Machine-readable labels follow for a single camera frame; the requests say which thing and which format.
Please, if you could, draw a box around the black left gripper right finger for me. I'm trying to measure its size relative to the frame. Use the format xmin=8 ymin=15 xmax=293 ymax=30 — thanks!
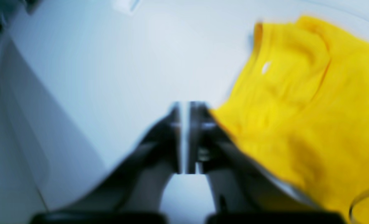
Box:
xmin=186 ymin=101 xmax=345 ymax=224

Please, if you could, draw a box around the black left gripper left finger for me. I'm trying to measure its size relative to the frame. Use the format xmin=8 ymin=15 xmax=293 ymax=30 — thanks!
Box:
xmin=31 ymin=102 xmax=181 ymax=224

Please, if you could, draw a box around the orange T-shirt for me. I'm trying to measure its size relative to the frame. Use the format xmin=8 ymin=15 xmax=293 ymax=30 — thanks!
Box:
xmin=211 ymin=16 xmax=369 ymax=224

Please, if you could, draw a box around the grey right partition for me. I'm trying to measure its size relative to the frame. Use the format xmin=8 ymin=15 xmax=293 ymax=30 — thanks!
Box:
xmin=0 ymin=31 xmax=109 ymax=224

